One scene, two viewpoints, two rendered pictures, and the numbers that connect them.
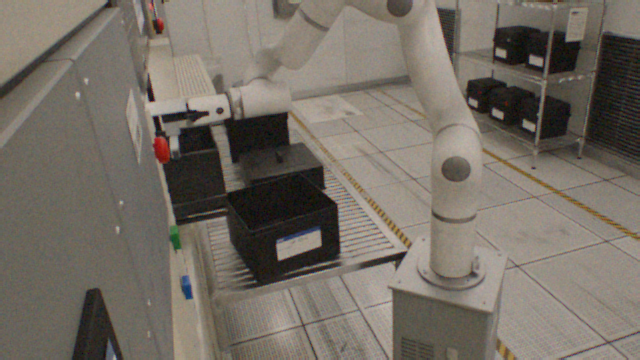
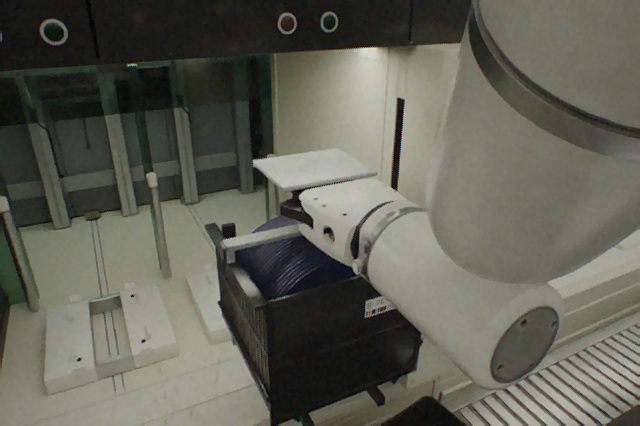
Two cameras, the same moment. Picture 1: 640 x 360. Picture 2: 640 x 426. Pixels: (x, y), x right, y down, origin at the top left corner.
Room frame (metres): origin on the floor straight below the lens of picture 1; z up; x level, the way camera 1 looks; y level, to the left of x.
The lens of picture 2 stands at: (1.10, -0.12, 1.46)
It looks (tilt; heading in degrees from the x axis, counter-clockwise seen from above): 25 degrees down; 80
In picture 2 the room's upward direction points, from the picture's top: straight up
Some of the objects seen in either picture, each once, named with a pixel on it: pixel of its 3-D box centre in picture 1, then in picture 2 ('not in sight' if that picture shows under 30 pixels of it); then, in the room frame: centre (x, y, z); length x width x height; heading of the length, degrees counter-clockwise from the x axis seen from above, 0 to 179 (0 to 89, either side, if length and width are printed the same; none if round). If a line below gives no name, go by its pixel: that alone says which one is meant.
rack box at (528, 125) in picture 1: (543, 116); not in sight; (3.56, -1.72, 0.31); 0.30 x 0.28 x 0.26; 14
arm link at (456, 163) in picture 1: (455, 176); not in sight; (1.09, -0.32, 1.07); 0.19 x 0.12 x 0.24; 163
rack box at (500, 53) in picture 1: (515, 44); not in sight; (3.93, -1.59, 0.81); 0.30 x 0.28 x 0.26; 12
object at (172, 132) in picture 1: (180, 162); (314, 278); (1.20, 0.39, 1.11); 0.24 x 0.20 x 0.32; 16
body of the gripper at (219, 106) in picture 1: (211, 107); (361, 219); (1.23, 0.29, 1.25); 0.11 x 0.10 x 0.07; 106
